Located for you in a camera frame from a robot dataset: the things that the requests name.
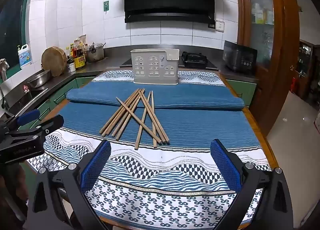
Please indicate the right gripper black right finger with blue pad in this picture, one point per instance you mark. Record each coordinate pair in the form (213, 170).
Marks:
(274, 209)

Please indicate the steel sink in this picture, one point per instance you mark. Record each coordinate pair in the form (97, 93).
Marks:
(18, 102)

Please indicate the green wall sticker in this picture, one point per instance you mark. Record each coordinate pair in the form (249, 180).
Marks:
(106, 6)

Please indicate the steel pressure cooker pot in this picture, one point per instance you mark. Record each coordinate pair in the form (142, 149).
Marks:
(95, 52)

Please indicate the yellow label sauce bottle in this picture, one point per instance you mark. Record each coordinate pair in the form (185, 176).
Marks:
(79, 59)

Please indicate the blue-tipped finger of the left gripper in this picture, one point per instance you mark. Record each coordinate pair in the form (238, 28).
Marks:
(28, 117)

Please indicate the steel mixing bowl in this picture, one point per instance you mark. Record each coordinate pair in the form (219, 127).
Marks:
(39, 80)

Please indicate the black gas stove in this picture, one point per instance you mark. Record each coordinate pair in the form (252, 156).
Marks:
(195, 59)

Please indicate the wooden glass door cabinet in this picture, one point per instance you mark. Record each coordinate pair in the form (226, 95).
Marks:
(272, 28)

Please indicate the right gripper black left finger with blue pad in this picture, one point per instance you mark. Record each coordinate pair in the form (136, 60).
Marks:
(59, 200)

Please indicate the white wall socket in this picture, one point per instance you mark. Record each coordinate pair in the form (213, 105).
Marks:
(219, 26)

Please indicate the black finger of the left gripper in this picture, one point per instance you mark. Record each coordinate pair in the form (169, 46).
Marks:
(50, 125)

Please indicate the round wooden chopping block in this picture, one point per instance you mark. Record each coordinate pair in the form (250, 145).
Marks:
(54, 59)

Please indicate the blue white detergent jug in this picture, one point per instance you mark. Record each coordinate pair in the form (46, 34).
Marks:
(24, 55)

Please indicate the white plastic utensil holder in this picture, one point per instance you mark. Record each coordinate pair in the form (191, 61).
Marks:
(155, 66)

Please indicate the small white jar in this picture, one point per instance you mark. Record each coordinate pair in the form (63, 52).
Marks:
(71, 67)

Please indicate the blue white patterned cloth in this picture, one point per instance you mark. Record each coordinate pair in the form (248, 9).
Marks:
(174, 185)

